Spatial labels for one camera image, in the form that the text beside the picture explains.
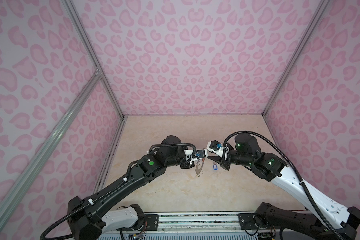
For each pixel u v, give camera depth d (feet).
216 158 1.87
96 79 2.87
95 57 2.83
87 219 1.23
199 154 1.80
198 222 2.46
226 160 1.89
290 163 1.50
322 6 2.27
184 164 2.02
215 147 1.80
